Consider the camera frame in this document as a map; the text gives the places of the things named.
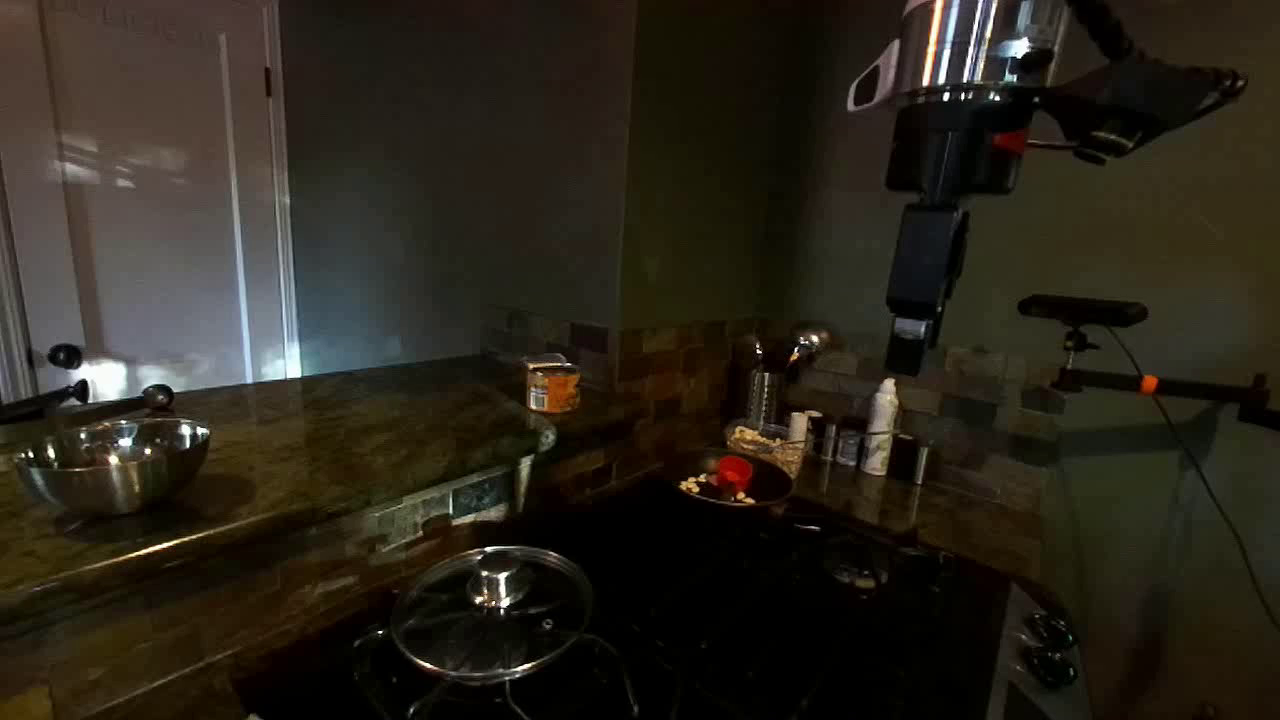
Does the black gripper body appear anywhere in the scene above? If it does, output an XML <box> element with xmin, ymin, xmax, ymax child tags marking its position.
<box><xmin>879</xmin><ymin>101</ymin><xmax>1040</xmax><ymax>325</ymax></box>

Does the metal utensil holder with ladle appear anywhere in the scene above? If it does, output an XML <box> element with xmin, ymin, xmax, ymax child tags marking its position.
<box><xmin>738</xmin><ymin>325</ymin><xmax>838</xmax><ymax>432</ymax></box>

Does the black stove top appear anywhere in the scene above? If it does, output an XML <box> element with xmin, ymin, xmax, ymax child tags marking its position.
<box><xmin>237</xmin><ymin>474</ymin><xmax>1019</xmax><ymax>720</ymax></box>

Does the black stove knob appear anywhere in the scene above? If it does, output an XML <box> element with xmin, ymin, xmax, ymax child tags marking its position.
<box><xmin>1023</xmin><ymin>607</ymin><xmax>1084</xmax><ymax>656</ymax></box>
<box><xmin>1019</xmin><ymin>649</ymin><xmax>1081</xmax><ymax>697</ymax></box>

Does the dark cooking pot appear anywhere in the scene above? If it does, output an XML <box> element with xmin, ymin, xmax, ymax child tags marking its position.
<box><xmin>347</xmin><ymin>621</ymin><xmax>649</xmax><ymax>720</ymax></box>

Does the glass pot lid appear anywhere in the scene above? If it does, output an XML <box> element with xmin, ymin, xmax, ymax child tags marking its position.
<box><xmin>389</xmin><ymin>542</ymin><xmax>598</xmax><ymax>687</ymax></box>

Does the white plastic bottle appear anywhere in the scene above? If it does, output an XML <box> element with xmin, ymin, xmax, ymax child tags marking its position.
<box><xmin>860</xmin><ymin>371</ymin><xmax>905</xmax><ymax>484</ymax></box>

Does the small dark jar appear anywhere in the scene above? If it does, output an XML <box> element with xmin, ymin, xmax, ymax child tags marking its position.
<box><xmin>887</xmin><ymin>432</ymin><xmax>934</xmax><ymax>489</ymax></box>
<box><xmin>815</xmin><ymin>417</ymin><xmax>863</xmax><ymax>474</ymax></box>

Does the dark shallow bowl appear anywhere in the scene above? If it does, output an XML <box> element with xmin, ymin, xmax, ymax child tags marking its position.
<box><xmin>674</xmin><ymin>451</ymin><xmax>799</xmax><ymax>514</ymax></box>

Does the red round object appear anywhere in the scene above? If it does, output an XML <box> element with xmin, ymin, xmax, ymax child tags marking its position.
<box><xmin>710</xmin><ymin>451</ymin><xmax>758</xmax><ymax>499</ymax></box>

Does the small orange box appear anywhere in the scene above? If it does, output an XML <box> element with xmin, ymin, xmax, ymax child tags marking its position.
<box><xmin>521</xmin><ymin>350</ymin><xmax>583</xmax><ymax>422</ymax></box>

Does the white door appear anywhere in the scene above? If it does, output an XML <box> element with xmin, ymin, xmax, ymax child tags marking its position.
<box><xmin>0</xmin><ymin>0</ymin><xmax>305</xmax><ymax>406</ymax></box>

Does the stainless steel mixing bowl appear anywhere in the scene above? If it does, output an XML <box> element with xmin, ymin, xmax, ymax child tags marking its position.
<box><xmin>7</xmin><ymin>410</ymin><xmax>217</xmax><ymax>523</ymax></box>

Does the black camera on stand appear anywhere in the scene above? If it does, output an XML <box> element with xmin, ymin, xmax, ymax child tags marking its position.
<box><xmin>1017</xmin><ymin>293</ymin><xmax>1151</xmax><ymax>332</ymax></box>

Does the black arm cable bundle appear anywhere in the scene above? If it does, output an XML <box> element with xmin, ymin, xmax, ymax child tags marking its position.
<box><xmin>1059</xmin><ymin>0</ymin><xmax>1144</xmax><ymax>65</ymax></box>

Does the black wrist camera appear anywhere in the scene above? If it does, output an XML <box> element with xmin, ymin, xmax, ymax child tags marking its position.
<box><xmin>1040</xmin><ymin>57</ymin><xmax>1251</xmax><ymax>167</ymax></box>

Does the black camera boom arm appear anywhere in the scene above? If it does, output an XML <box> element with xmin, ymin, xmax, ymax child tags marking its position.
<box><xmin>1046</xmin><ymin>325</ymin><xmax>1280</xmax><ymax>432</ymax></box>

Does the thin black camera cable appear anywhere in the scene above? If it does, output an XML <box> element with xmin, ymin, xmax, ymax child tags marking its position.
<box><xmin>1105</xmin><ymin>325</ymin><xmax>1280</xmax><ymax>631</ymax></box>

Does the black handle rod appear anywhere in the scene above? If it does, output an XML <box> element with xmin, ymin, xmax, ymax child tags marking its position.
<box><xmin>0</xmin><ymin>342</ymin><xmax>179</xmax><ymax>432</ymax></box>

